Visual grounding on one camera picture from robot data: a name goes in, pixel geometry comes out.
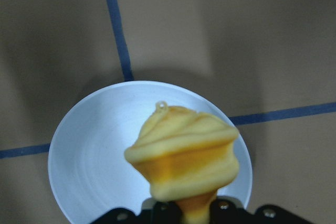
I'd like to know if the sliced yellow bread loaf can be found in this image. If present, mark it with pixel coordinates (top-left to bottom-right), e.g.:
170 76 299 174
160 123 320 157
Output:
124 101 239 223

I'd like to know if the blue plate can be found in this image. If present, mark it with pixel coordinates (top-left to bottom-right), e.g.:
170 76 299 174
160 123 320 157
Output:
48 80 253 224

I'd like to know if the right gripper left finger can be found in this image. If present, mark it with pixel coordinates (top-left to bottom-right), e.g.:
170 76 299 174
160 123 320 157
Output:
91 201 182 224

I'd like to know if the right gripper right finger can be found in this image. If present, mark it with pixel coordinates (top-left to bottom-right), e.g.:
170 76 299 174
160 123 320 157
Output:
209 198 310 224

